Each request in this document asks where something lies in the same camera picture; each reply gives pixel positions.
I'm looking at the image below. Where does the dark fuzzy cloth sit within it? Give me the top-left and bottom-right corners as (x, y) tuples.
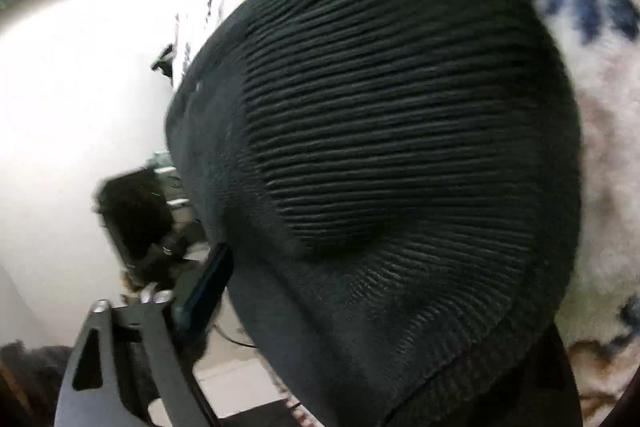
(0, 341), (73, 427)

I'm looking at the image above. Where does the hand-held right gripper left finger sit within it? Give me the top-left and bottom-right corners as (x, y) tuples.
(52, 243), (235, 427)

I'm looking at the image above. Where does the small black object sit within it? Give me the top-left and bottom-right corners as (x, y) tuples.
(150, 43), (176, 80)

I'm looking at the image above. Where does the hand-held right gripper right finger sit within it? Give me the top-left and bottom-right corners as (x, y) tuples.
(400, 323), (585, 427)

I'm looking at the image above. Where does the floral fleece blanket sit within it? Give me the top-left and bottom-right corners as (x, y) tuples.
(172, 0), (640, 427)

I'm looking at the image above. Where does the black knit cloth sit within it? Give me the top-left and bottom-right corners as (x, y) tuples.
(164, 0), (585, 427)

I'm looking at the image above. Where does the black cable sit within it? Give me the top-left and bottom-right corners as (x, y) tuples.
(212, 324), (258, 350)

